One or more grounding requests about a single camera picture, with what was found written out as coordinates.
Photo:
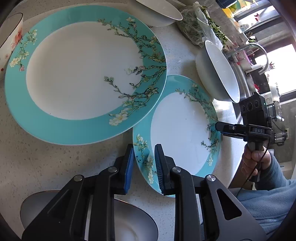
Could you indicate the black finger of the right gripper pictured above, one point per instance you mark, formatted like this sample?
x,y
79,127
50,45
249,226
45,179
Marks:
x,y
232,130

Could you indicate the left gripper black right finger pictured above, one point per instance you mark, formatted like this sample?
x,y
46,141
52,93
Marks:
x,y
204,208

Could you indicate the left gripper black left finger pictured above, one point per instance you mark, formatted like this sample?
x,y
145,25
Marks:
x,y
84,203

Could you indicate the small teal floral plate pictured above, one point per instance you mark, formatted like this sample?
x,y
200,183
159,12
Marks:
x,y
183,122

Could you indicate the blue right sleeve forearm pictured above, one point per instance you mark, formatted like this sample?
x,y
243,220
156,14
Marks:
x,y
272,199

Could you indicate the chrome kitchen faucet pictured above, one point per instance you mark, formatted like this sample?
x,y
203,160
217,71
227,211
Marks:
x,y
258,52

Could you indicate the person's right hand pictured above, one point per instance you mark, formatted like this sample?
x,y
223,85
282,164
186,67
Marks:
x,y
250,160

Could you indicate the grey gold-rimmed plate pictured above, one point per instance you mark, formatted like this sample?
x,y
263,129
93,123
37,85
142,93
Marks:
x,y
131,222

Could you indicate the plastic bag of greens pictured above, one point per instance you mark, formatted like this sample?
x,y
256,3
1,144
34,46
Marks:
x,y
197,26

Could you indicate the large teal floral plate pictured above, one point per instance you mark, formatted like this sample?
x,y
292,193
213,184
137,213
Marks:
x,y
84,74

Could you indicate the red floral white bowl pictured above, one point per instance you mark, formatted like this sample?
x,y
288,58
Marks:
x,y
11,34

